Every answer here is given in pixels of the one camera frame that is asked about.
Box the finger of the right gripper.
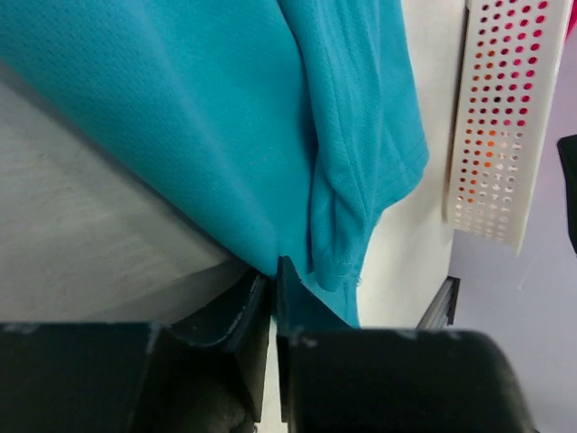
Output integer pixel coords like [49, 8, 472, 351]
[557, 134, 577, 252]

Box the teal t-shirt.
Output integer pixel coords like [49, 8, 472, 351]
[1, 1, 428, 326]

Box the aluminium mounting rail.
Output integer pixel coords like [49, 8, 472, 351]
[417, 276, 461, 330]

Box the white perforated plastic basket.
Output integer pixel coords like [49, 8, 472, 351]
[446, 0, 572, 250]

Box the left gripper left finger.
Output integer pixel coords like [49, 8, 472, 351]
[1, 271, 267, 432]

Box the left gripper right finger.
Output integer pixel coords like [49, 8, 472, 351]
[275, 256, 534, 432]

